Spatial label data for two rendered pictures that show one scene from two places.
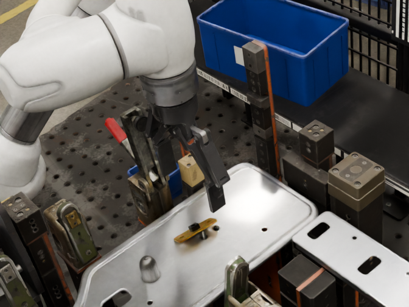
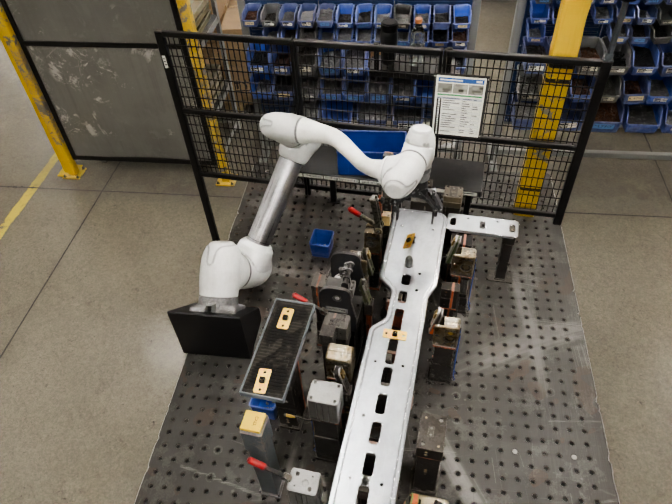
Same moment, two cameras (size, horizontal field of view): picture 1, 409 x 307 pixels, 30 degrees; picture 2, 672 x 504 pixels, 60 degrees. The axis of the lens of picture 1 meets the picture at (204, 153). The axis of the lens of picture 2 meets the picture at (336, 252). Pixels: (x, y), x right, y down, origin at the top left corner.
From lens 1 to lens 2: 1.49 m
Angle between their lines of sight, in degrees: 30
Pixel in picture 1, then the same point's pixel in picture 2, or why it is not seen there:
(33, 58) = (407, 173)
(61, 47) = (413, 166)
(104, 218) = (306, 272)
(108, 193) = (295, 261)
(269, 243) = (440, 233)
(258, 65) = not seen: hidden behind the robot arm
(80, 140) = not seen: hidden behind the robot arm
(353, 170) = (452, 192)
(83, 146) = not seen: hidden behind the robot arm
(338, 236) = (462, 220)
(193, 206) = (395, 233)
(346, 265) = (475, 228)
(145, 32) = (430, 151)
